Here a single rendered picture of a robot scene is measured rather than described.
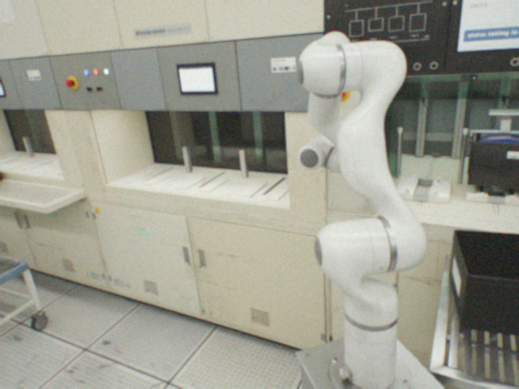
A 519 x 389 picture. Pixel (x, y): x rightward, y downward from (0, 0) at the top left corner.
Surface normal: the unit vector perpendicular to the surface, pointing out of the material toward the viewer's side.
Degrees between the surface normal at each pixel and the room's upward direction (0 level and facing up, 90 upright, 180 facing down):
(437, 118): 90
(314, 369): 0
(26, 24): 90
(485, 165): 90
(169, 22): 90
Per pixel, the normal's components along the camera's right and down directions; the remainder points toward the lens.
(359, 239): 0.00, -0.45
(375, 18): -0.46, 0.36
